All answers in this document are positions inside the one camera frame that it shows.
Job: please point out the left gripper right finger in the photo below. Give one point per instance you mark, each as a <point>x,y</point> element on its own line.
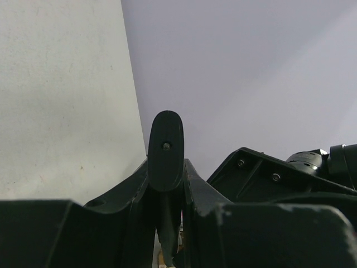
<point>220,233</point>

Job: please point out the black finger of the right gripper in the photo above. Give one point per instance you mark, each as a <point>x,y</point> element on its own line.
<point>251,176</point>

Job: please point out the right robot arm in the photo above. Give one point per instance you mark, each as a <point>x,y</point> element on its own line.
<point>341,164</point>

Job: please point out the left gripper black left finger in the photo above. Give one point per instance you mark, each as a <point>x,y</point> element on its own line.
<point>112,230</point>

